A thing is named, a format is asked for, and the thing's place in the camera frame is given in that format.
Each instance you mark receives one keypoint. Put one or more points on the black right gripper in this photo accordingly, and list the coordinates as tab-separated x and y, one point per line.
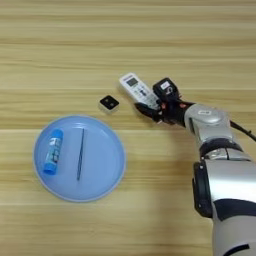
175	111

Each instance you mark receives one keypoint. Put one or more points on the white remote control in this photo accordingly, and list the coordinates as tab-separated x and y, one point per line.
133	85

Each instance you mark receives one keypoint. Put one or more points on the small black white cube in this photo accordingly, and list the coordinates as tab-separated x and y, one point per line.
109	102

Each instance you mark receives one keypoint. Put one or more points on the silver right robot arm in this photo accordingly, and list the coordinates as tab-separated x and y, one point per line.
210	126

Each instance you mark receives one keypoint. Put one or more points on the small black box white label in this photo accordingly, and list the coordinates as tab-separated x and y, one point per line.
170	93

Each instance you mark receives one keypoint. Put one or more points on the round blue plate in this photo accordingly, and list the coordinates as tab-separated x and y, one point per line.
100	173

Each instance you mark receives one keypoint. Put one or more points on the blue glue stick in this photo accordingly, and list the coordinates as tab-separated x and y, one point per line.
53	151

